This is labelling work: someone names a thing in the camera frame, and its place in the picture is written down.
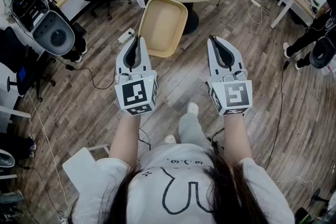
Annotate black cable with adapter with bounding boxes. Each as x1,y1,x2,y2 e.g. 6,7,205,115
54,56,117,90

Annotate person's grey trousers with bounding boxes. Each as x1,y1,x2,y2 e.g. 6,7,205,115
178,112,214,151

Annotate person's white printed t-shirt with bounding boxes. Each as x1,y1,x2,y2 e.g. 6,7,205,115
70,143,295,224

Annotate white power strip with cable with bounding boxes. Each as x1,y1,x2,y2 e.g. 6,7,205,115
246,0,271,25

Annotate white stool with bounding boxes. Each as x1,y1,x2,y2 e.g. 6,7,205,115
62,143,110,194

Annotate yellow plastic tray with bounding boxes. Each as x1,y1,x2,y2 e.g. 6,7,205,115
138,0,189,58

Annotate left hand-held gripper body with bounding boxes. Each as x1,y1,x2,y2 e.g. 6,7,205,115
114,68,159,116

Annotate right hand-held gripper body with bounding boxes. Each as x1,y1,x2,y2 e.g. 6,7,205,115
206,69,254,116

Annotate person's left forearm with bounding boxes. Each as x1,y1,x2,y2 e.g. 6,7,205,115
108,109,143,167

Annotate long black floor cable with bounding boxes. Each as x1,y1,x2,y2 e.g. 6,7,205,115
264,59,290,172

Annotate person's white shoe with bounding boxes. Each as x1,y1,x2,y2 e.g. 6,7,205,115
186,102,200,115
163,134,177,145

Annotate thin white floor cable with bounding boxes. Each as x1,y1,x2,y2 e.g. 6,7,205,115
26,91,70,220

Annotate black swivel chair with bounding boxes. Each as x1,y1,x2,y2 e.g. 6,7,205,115
0,26,57,102

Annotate person's right forearm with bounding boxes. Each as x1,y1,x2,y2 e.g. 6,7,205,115
222,112,253,164

